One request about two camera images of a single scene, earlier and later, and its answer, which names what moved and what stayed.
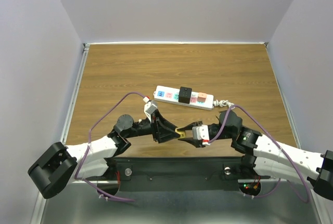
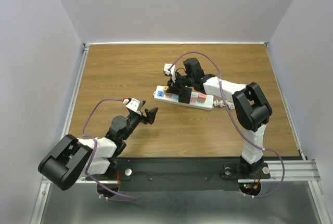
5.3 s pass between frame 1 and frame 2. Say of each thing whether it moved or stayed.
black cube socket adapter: stayed
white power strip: stayed
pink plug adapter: stayed
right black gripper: moved
